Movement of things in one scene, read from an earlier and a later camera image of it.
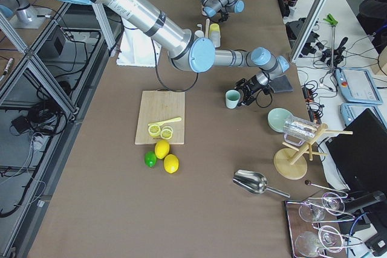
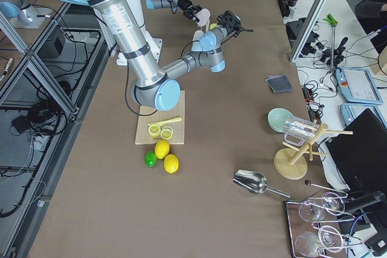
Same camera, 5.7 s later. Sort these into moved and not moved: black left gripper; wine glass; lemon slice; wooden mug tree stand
Moved: black left gripper
Not moved: lemon slice; wine glass; wooden mug tree stand
